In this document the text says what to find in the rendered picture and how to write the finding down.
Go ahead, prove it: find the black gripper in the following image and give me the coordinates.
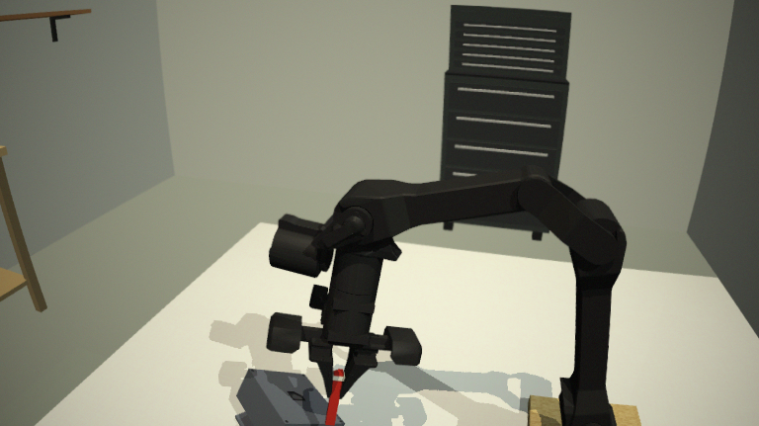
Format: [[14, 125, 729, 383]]
[[266, 284, 422, 399]]

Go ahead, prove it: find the dark red peg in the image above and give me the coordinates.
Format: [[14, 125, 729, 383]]
[[325, 370, 345, 426]]

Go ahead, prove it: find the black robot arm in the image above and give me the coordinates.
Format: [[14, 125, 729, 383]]
[[269, 165, 627, 426]]

